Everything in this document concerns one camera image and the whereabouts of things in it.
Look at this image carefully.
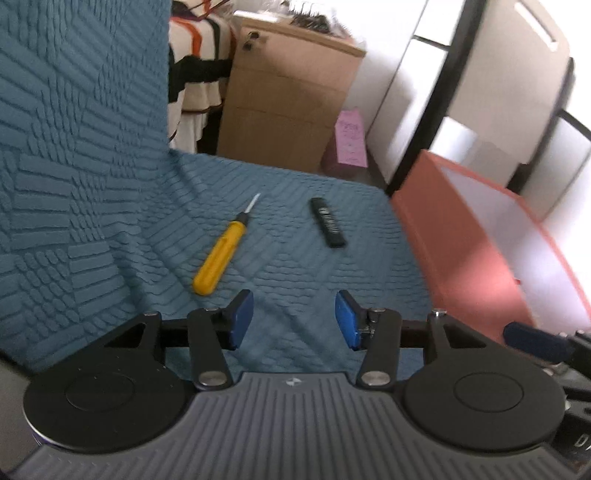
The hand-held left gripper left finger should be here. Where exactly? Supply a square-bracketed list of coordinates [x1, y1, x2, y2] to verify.
[97, 290, 254, 392]

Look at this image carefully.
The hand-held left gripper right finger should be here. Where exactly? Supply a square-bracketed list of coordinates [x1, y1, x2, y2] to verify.
[335, 290, 499, 391]

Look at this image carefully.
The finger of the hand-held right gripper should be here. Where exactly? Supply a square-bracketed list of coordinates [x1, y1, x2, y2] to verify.
[503, 322, 578, 365]

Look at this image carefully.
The yellow handle screwdriver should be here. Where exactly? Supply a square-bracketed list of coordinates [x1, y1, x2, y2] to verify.
[192, 192, 262, 296]

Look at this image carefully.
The black flash drive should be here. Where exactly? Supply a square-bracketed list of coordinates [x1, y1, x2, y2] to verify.
[309, 197, 347, 250]

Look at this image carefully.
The pink cardboard box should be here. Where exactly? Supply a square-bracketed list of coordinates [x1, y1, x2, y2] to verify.
[390, 148, 591, 342]

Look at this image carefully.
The pink paper bag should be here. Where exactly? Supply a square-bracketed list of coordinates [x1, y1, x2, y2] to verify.
[322, 107, 370, 178]

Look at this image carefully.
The blue textured chair cover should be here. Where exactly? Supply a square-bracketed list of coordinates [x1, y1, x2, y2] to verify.
[0, 0, 437, 384]

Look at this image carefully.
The wooden drawer nightstand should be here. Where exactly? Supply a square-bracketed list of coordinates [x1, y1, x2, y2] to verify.
[216, 10, 368, 175]

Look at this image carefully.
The orange white striped blanket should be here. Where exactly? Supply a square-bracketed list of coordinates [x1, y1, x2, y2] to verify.
[167, 0, 236, 153]

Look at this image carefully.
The dark metal rail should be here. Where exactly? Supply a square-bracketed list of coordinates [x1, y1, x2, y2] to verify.
[556, 108, 591, 139]

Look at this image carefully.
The white folding chair black frame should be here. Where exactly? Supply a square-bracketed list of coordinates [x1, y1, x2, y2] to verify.
[385, 0, 575, 195]

